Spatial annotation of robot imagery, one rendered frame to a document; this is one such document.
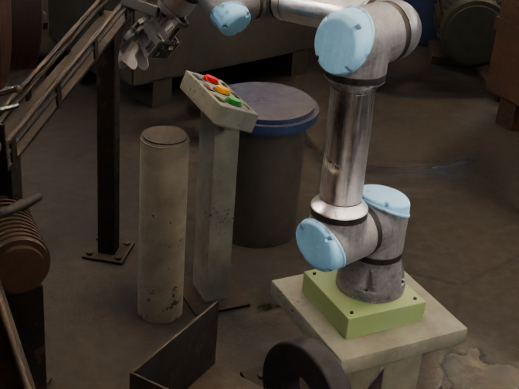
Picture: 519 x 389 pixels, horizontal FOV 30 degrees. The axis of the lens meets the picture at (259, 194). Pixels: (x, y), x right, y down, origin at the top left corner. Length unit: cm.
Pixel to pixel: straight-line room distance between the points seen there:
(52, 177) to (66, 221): 31
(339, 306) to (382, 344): 12
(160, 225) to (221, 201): 19
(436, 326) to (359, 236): 32
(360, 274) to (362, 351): 17
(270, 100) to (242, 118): 52
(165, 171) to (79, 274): 56
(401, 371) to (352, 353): 22
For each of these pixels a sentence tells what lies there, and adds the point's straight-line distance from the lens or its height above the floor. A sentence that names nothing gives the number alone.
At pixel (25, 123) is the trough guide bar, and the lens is 203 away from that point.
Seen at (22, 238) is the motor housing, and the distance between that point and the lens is 191.
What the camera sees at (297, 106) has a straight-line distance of 282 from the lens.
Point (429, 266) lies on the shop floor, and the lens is 295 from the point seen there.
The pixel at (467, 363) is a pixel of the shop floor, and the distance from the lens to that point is 258.
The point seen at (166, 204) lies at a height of 36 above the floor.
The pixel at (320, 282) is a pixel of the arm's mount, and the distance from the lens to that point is 214.
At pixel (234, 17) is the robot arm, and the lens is 204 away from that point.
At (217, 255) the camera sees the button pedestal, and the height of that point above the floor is 15.
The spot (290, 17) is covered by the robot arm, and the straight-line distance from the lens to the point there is 208.
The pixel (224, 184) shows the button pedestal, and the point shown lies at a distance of 248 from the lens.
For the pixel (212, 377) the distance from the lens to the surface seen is 143.
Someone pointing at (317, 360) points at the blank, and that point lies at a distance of 126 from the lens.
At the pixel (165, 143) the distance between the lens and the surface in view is 232.
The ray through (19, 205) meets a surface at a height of 56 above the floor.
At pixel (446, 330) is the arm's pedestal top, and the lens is 215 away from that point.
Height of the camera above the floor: 150
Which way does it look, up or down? 28 degrees down
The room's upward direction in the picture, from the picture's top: 5 degrees clockwise
